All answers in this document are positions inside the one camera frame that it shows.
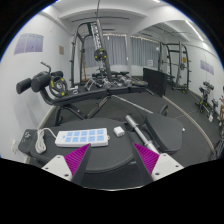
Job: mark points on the black exercise machine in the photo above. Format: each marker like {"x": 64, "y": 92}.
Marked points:
{"x": 205, "y": 96}

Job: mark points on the black box panel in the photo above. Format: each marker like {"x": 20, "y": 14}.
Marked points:
{"x": 155, "y": 81}

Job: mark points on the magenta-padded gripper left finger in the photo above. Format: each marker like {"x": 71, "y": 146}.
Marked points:
{"x": 77, "y": 158}

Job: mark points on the hanging black yellow weight plate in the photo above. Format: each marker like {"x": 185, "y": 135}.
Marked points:
{"x": 97, "y": 55}

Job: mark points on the silver dumbbell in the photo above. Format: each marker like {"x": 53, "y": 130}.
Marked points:
{"x": 125, "y": 81}
{"x": 106, "y": 83}

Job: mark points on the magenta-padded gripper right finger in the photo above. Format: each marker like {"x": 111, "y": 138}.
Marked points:
{"x": 146, "y": 158}

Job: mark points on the white charger block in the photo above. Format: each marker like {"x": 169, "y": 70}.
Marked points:
{"x": 118, "y": 131}

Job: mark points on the white power strip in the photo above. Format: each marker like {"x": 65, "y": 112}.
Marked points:
{"x": 81, "y": 138}

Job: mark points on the large purple wall poster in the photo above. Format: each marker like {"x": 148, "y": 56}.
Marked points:
{"x": 28, "y": 43}

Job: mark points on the brown wall plaque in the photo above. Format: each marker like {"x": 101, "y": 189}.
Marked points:
{"x": 61, "y": 50}

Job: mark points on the long ceiling light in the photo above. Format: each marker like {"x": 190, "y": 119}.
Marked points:
{"x": 194, "y": 30}

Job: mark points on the grey window curtain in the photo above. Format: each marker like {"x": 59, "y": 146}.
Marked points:
{"x": 116, "y": 50}
{"x": 143, "y": 51}

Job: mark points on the black weight bench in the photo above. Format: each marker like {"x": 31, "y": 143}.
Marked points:
{"x": 86, "y": 95}

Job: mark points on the small purple wall poster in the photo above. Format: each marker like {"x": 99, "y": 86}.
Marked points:
{"x": 207, "y": 67}

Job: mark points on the long thin silver bar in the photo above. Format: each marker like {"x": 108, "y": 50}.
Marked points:
{"x": 133, "y": 104}

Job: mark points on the black power rack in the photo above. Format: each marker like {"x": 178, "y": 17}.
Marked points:
{"x": 188, "y": 66}

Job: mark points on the black padded seat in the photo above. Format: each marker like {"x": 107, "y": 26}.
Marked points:
{"x": 165, "y": 131}

